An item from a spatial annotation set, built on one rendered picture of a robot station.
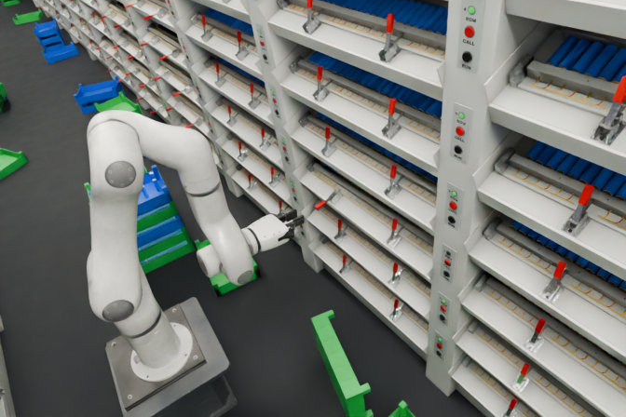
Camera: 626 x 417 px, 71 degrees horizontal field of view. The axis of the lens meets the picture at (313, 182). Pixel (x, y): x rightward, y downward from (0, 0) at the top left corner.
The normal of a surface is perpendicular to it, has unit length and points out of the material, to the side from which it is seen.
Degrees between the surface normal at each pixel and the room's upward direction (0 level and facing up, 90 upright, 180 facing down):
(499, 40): 90
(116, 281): 64
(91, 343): 0
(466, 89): 90
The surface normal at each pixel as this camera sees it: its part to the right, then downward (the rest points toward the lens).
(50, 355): -0.13, -0.76
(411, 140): -0.43, -0.52
